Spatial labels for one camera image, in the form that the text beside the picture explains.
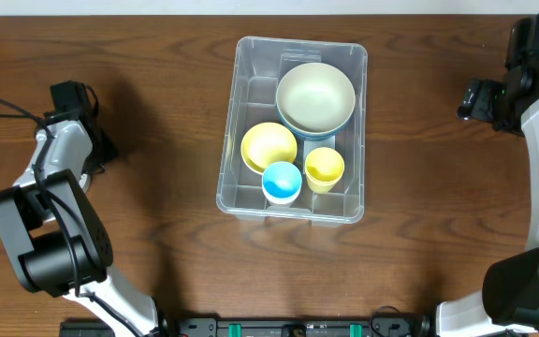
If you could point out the light blue cup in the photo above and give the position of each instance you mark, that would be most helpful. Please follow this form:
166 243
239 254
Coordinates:
282 180

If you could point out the white label in container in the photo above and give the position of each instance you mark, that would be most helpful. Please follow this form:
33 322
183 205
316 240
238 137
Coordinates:
311 144

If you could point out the yellow bowl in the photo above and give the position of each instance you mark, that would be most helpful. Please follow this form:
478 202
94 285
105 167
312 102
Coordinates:
267 143

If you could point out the grey bowl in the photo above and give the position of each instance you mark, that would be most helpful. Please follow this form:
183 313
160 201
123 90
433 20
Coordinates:
85 181

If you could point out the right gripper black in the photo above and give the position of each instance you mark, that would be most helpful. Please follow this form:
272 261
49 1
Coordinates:
477 100

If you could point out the yellow cup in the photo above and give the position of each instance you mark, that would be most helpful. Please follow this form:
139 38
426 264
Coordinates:
321 186
324 165

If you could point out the clear plastic storage container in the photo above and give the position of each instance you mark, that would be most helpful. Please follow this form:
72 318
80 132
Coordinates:
260 64

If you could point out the beige bowl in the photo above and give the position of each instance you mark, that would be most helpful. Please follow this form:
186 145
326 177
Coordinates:
315 97

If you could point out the pink cup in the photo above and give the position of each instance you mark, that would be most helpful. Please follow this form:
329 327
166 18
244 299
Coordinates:
271 197

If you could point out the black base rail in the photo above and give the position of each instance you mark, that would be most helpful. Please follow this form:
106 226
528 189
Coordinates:
382 325

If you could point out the white bowl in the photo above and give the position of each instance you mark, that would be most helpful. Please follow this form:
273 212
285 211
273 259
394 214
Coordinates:
253 167

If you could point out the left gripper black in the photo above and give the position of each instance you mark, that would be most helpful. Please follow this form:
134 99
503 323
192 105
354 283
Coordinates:
108 148

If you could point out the cream cup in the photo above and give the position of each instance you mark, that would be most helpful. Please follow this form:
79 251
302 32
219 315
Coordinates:
280 204

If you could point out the dark blue bowl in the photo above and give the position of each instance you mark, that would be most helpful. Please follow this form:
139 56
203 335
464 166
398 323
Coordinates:
312 136

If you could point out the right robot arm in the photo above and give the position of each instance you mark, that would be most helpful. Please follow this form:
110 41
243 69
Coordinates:
508 302

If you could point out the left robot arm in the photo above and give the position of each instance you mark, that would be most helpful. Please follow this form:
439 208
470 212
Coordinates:
55 241

